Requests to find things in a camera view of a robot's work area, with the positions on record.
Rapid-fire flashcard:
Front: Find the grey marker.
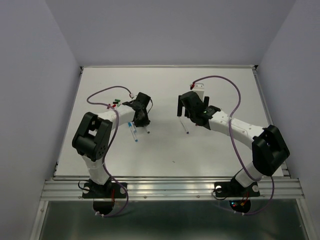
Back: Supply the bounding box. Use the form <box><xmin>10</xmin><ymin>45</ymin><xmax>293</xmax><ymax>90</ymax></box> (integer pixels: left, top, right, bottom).
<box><xmin>144</xmin><ymin>126</ymin><xmax>150</xmax><ymax>134</ymax></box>

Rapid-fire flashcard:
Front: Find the purple marker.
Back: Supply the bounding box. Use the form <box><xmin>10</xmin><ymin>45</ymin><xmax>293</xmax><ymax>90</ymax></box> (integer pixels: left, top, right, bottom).
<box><xmin>179</xmin><ymin>118</ymin><xmax>190</xmax><ymax>134</ymax></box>

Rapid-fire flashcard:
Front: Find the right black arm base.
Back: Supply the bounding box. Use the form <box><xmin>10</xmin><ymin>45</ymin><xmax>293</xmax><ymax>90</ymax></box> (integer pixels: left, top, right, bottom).
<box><xmin>211</xmin><ymin>177</ymin><xmax>261</xmax><ymax>215</ymax></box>

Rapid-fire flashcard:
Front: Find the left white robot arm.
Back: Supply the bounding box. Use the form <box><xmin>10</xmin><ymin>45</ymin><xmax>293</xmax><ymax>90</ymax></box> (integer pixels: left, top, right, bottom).
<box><xmin>72</xmin><ymin>100</ymin><xmax>150</xmax><ymax>185</ymax></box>

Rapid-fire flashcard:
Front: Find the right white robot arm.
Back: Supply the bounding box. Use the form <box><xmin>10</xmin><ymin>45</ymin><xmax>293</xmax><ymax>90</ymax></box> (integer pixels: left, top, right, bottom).
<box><xmin>178</xmin><ymin>91</ymin><xmax>290</xmax><ymax>190</ymax></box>

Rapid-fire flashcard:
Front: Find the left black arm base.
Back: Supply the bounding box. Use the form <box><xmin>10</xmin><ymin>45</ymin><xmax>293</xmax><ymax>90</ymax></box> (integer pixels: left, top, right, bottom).
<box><xmin>77</xmin><ymin>180</ymin><xmax>129</xmax><ymax>218</ymax></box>

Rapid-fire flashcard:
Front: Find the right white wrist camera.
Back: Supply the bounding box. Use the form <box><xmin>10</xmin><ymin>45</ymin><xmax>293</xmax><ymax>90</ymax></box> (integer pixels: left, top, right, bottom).
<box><xmin>190</xmin><ymin>82</ymin><xmax>205</xmax><ymax>99</ymax></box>

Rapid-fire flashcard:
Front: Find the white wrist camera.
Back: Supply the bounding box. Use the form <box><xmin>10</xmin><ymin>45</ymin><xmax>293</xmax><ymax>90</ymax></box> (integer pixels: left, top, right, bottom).
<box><xmin>190</xmin><ymin>82</ymin><xmax>205</xmax><ymax>99</ymax></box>
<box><xmin>130</xmin><ymin>92</ymin><xmax>153</xmax><ymax>108</ymax></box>

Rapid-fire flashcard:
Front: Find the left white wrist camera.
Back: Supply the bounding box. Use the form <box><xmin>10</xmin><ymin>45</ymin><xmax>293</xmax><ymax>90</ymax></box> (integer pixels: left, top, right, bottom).
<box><xmin>130</xmin><ymin>92</ymin><xmax>153</xmax><ymax>108</ymax></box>

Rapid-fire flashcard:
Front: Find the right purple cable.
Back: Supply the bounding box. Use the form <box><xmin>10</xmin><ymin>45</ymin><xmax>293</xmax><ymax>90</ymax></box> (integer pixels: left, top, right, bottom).
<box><xmin>192</xmin><ymin>75</ymin><xmax>275</xmax><ymax>218</ymax></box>

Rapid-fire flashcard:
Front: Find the purple cable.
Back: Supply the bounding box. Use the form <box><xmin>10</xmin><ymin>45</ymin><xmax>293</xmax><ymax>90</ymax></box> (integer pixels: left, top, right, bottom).
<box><xmin>192</xmin><ymin>75</ymin><xmax>275</xmax><ymax>218</ymax></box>
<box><xmin>86</xmin><ymin>85</ymin><xmax>130</xmax><ymax>218</ymax></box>

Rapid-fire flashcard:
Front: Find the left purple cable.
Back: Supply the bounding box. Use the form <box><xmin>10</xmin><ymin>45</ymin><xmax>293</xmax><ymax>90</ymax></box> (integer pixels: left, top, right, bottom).
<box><xmin>86</xmin><ymin>85</ymin><xmax>130</xmax><ymax>218</ymax></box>

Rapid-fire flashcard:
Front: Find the aluminium front rail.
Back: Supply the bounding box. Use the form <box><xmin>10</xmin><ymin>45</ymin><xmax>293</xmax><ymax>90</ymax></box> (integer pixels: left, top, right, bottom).
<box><xmin>30</xmin><ymin>176</ymin><xmax>318</xmax><ymax>240</ymax></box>

